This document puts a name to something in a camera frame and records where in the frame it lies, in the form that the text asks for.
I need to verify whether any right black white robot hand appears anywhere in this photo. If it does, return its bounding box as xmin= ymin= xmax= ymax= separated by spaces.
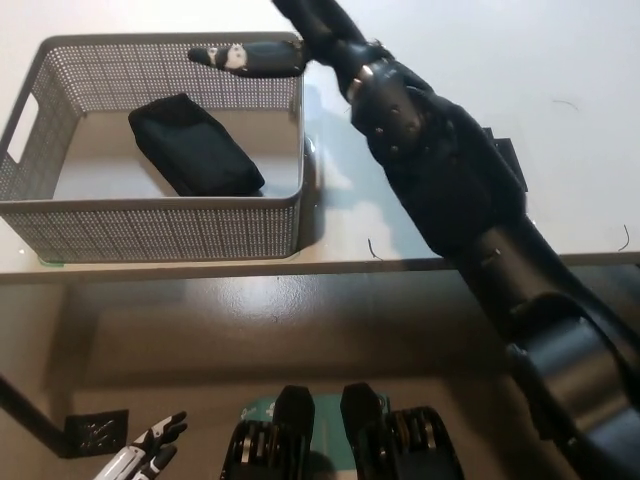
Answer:
xmin=188 ymin=0 xmax=381 ymax=78

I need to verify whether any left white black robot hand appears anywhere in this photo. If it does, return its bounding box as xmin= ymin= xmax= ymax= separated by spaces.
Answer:
xmin=91 ymin=410 xmax=189 ymax=480

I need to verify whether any black fabric pencil case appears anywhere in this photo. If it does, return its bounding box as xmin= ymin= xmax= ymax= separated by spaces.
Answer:
xmin=127 ymin=92 xmax=267 ymax=198

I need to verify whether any black perforated foot plate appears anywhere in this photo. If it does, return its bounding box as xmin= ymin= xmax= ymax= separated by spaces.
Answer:
xmin=64 ymin=409 xmax=130 ymax=459

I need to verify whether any black metal table leg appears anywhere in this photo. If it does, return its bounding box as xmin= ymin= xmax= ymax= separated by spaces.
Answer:
xmin=0 ymin=374 xmax=76 ymax=460

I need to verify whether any black ribbed robot body block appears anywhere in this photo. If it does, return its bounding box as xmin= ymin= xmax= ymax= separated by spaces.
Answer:
xmin=340 ymin=382 xmax=464 ymax=480
xmin=221 ymin=384 xmax=317 ymax=480

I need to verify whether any grey perforated plastic basket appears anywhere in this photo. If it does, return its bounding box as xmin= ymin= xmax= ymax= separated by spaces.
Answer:
xmin=0 ymin=32 xmax=306 ymax=264

